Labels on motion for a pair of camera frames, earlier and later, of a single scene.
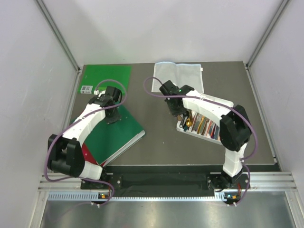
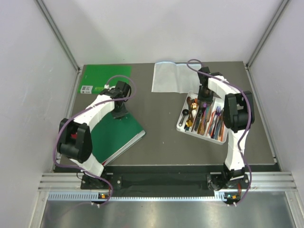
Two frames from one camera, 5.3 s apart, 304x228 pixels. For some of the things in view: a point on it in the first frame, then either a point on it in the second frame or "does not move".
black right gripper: [175, 112] → [203, 100]
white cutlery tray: [191, 122] does not move
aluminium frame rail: [55, 30] does not move
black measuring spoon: [181, 125] does not move
